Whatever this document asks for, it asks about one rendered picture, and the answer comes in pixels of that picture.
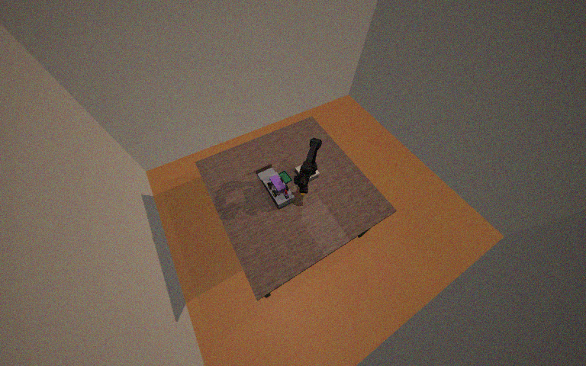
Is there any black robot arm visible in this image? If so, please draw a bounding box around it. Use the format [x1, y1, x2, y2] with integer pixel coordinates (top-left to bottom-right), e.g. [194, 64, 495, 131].
[294, 138, 322, 188]

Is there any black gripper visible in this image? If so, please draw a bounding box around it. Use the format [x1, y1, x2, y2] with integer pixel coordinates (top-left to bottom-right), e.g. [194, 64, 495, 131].
[299, 179, 309, 194]

